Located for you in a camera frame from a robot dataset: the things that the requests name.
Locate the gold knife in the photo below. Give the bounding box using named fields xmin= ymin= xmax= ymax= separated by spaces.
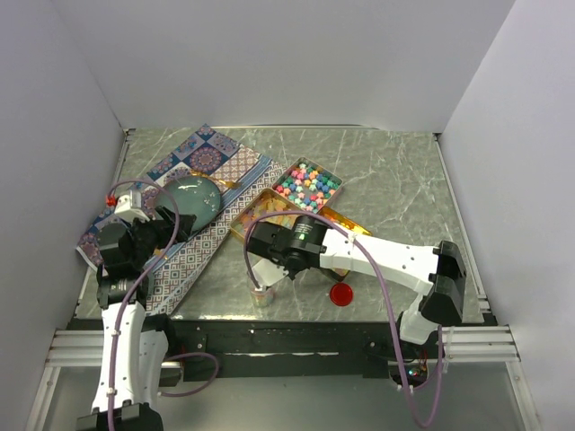
xmin=154 ymin=248 xmax=169 ymax=261

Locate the gold fork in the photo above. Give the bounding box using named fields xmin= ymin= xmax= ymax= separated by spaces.
xmin=190 ymin=170 xmax=242 ymax=189

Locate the pink tin of star candies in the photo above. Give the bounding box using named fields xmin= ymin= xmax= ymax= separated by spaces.
xmin=272 ymin=157 xmax=343 ymax=213

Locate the gold tin of popsicle candies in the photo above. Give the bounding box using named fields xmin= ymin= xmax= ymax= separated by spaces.
xmin=229 ymin=188 xmax=311 ymax=252

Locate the teal ceramic plate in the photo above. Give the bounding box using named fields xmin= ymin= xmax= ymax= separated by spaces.
xmin=164 ymin=176 xmax=223 ymax=233

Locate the patterned paper placemat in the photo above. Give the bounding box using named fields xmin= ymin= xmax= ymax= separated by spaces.
xmin=75 ymin=123 xmax=288 ymax=318

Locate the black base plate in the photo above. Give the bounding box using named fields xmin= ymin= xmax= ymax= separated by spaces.
xmin=66 ymin=312 xmax=499 ymax=383

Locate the clear glass jar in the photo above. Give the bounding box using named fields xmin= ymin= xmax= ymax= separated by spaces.
xmin=250 ymin=277 xmax=275 ymax=308

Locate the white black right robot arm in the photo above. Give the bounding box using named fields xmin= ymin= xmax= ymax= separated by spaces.
xmin=244 ymin=211 xmax=466 ymax=358

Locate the aluminium rail frame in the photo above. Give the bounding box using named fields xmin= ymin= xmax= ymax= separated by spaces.
xmin=24 ymin=127 xmax=540 ymax=431

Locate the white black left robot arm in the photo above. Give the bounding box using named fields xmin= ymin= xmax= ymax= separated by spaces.
xmin=75 ymin=207 xmax=196 ymax=430

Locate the dark tin of gummy candies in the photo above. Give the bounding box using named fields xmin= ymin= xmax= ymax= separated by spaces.
xmin=318 ymin=207 xmax=372 ymax=282

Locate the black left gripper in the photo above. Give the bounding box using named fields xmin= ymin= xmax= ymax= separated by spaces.
xmin=120 ymin=205 xmax=195 ymax=268

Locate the red jar lid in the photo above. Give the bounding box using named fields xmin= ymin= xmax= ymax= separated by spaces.
xmin=329 ymin=283 xmax=354 ymax=307

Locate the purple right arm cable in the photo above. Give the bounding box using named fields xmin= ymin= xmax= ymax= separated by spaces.
xmin=242 ymin=210 xmax=446 ymax=428

